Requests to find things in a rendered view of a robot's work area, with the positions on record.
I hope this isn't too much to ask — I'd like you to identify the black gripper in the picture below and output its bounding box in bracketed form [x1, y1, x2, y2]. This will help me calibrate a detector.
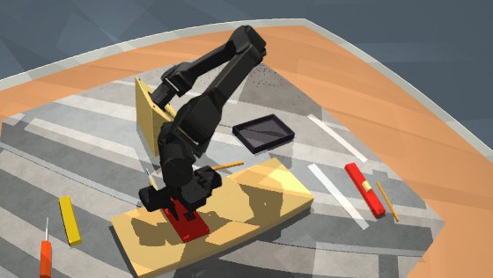
[138, 165, 223, 221]

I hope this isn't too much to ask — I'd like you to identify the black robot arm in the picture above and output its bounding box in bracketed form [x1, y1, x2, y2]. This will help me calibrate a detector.
[148, 25, 267, 212]

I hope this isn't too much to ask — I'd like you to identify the off-white flat bar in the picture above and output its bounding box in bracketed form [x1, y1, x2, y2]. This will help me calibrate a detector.
[307, 165, 370, 230]
[306, 114, 367, 163]

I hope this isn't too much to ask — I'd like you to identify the yellow flat bar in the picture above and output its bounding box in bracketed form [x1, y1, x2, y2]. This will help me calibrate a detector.
[59, 196, 83, 246]

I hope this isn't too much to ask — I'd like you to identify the red spirit level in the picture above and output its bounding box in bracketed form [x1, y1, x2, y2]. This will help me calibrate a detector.
[344, 163, 386, 218]

